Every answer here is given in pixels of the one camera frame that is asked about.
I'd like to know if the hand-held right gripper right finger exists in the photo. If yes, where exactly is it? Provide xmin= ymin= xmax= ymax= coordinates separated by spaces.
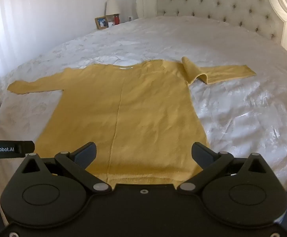
xmin=177 ymin=142 xmax=269 ymax=194

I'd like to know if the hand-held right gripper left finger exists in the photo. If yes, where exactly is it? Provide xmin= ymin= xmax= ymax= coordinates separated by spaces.
xmin=21 ymin=142 xmax=112 ymax=194

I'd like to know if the yellow towel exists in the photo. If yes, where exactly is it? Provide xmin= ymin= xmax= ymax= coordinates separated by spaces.
xmin=7 ymin=57 xmax=257 ymax=187

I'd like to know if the white curtain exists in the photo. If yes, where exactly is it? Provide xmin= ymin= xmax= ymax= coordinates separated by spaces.
xmin=0 ymin=0 xmax=38 ymax=87

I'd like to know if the white bedspread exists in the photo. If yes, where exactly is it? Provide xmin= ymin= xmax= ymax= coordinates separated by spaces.
xmin=0 ymin=15 xmax=287 ymax=203

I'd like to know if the white shade table lamp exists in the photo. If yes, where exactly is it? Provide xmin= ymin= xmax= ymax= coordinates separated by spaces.
xmin=105 ymin=0 xmax=121 ymax=22

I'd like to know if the tufted cream headboard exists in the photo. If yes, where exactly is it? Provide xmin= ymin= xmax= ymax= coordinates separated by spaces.
xmin=135 ymin=0 xmax=287 ymax=62

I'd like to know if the wooden picture frame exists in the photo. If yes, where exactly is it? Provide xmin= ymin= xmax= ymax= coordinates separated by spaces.
xmin=94 ymin=15 xmax=109 ymax=30

